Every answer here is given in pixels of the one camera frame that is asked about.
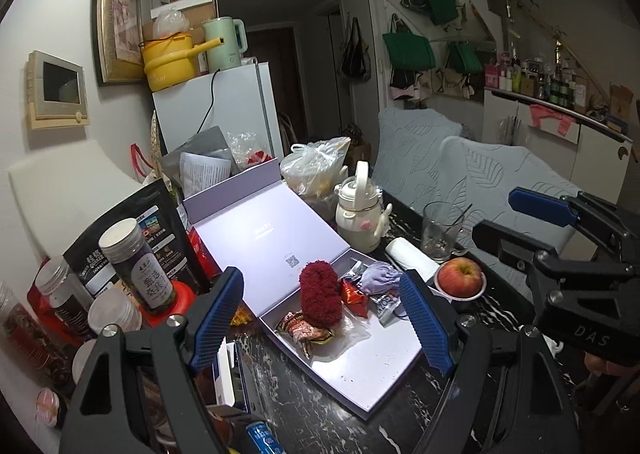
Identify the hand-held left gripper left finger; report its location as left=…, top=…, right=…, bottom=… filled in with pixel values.
left=59, top=266, right=245, bottom=454

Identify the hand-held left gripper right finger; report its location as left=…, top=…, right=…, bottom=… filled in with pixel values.
left=400, top=269, right=581, bottom=454

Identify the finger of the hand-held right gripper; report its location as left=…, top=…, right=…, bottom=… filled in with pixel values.
left=472, top=220, right=640, bottom=292
left=509, top=187, right=640, bottom=259

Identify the silver snack packet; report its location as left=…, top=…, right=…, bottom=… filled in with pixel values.
left=375, top=293, right=408, bottom=325

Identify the lavender cloth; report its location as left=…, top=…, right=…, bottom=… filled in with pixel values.
left=360, top=262, right=403, bottom=295

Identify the red candy wrapper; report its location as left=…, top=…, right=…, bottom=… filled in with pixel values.
left=341, top=279, right=371, bottom=317

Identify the orange brown snack wrapper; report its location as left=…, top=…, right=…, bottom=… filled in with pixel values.
left=275, top=311, right=334, bottom=346

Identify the lavender gift box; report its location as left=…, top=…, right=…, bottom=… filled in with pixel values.
left=182, top=158, right=436, bottom=420

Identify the red fluffy scrunchie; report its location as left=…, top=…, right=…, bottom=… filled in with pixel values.
left=299, top=259, right=344, bottom=328

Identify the person's right hand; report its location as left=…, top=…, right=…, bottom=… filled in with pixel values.
left=584, top=353, right=632, bottom=378

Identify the small white dish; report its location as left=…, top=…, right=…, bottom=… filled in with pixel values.
left=434, top=266, right=487, bottom=303

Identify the leaf-patterned covered chair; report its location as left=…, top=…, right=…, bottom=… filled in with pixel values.
left=435, top=136, right=621, bottom=305
left=372, top=106, right=464, bottom=215

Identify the red apple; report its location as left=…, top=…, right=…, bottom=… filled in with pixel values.
left=438, top=258, right=482, bottom=295

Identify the white blue carton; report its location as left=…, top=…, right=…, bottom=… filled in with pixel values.
left=212, top=341, right=262, bottom=410

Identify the white counter cabinet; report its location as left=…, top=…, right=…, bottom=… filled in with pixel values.
left=482, top=86, right=632, bottom=215

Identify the white paper towel roll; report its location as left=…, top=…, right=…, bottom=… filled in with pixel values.
left=385, top=236, right=442, bottom=281

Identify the glass mug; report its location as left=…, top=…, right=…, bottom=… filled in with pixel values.
left=421, top=201, right=472, bottom=263

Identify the clear jar with label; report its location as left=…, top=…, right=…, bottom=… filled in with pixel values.
left=98, top=218, right=176, bottom=313

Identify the pink hanging cloth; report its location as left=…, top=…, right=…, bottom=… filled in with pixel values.
left=529, top=104, right=574, bottom=137

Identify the white jar lid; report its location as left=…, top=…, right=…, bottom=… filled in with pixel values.
left=87, top=291, right=144, bottom=335

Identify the black snack pouch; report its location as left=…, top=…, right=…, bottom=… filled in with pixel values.
left=62, top=179, right=211, bottom=295

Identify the row of cosmetic bottles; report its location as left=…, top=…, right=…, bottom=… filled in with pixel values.
left=485, top=52, right=592, bottom=108

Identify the small cardboard box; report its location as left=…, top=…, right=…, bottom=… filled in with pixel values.
left=607, top=84, right=640, bottom=133

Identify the white cartoon water bottle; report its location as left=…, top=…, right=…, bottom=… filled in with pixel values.
left=334, top=161, right=394, bottom=253

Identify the blue drink can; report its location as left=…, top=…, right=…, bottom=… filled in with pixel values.
left=245, top=421, right=287, bottom=454

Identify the printed paper sheet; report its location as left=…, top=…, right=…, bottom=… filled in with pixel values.
left=179, top=152, right=234, bottom=198

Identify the clear jar of dark tea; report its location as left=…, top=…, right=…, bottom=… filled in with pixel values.
left=34, top=256, right=97, bottom=335

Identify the beige tote bag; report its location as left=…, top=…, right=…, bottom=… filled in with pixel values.
left=434, top=68, right=482, bottom=99

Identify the crinkled clear plastic wrap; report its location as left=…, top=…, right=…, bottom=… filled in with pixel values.
left=227, top=131, right=274, bottom=169

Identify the grey mailing bag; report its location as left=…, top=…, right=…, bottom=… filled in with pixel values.
left=160, top=126, right=236, bottom=195

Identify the plastic bag of food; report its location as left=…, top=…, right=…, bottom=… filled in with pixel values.
left=279, top=138, right=351, bottom=199

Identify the brown paper bag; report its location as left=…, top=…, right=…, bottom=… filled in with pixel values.
left=345, top=124, right=373, bottom=161

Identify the round woven mat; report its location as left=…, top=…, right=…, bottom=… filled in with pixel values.
left=150, top=111, right=166, bottom=169

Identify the clear jar of red contents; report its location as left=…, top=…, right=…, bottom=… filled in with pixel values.
left=0, top=283, right=77, bottom=387

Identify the small pink-lidded cup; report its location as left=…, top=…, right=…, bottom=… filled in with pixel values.
left=35, top=388, right=64, bottom=423

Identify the white fridge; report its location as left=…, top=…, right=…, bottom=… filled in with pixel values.
left=151, top=61, right=286, bottom=169

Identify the dark hanging handbag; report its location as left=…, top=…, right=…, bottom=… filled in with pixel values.
left=340, top=18, right=373, bottom=82

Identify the brown door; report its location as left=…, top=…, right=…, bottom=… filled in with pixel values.
left=247, top=24, right=308, bottom=135

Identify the yellow pot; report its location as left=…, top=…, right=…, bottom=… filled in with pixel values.
left=140, top=32, right=224, bottom=93

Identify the green electric kettle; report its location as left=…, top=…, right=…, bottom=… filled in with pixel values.
left=202, top=17, right=247, bottom=73

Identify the tied plastic bag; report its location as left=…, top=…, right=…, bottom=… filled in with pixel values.
left=152, top=5, right=191, bottom=39

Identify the gold framed picture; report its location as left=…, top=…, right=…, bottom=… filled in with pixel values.
left=95, top=0, right=144, bottom=86

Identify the red-handled bag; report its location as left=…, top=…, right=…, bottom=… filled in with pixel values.
left=130, top=143, right=162, bottom=185

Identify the kettle power cable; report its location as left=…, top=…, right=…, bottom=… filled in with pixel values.
left=197, top=68, right=222, bottom=135

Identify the wall intercom panel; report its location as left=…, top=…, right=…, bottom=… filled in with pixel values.
left=26, top=50, right=91, bottom=131

